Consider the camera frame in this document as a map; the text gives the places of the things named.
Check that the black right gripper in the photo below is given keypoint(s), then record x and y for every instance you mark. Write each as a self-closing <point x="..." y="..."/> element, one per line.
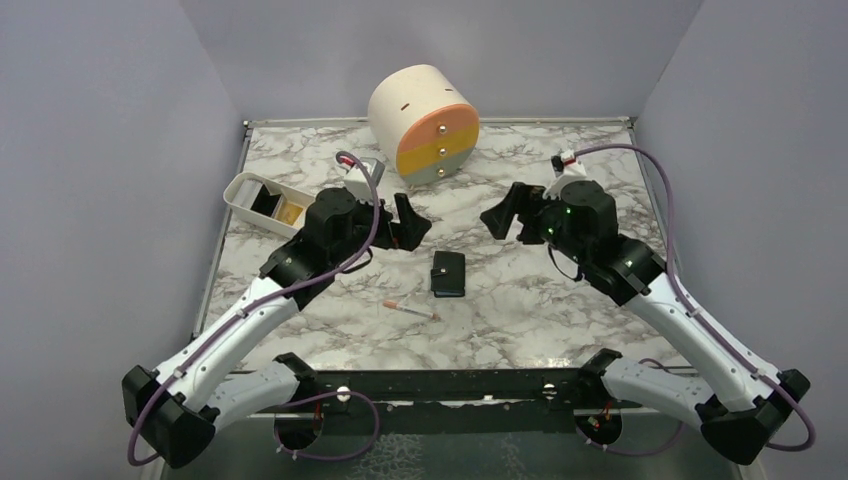
<point x="524" y="199"/>

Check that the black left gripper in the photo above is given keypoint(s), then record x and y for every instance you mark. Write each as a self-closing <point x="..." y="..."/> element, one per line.
<point x="407" y="234"/>

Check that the black card holder wallet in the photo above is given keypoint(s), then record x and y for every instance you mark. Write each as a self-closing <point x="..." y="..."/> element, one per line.
<point x="448" y="274"/>

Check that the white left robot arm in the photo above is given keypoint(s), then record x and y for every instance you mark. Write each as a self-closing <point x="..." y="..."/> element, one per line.
<point x="179" y="406"/>

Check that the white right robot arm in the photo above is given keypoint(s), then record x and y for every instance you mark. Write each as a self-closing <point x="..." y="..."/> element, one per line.
<point x="739" y="400"/>

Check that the stack of cards in tray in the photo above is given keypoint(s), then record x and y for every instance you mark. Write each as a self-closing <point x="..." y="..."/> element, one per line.
<point x="256" y="196"/>

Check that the orange capped syringe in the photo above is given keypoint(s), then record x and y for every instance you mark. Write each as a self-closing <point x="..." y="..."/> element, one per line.
<point x="410" y="310"/>

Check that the cream round drawer cabinet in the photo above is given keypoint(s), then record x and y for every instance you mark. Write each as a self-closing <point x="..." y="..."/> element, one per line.
<point x="423" y="124"/>

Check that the white oblong tray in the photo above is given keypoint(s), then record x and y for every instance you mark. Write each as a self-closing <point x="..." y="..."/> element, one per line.
<point x="281" y="229"/>

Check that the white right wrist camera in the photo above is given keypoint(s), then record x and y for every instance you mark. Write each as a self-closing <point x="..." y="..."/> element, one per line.
<point x="568" y="169"/>

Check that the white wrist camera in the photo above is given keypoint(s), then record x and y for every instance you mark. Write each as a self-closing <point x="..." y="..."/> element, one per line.
<point x="360" y="185"/>
<point x="568" y="169"/>

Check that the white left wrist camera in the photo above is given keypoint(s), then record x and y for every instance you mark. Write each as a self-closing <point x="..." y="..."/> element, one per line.
<point x="360" y="185"/>

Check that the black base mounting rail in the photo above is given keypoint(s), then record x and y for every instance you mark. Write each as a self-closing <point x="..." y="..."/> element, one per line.
<point x="428" y="402"/>

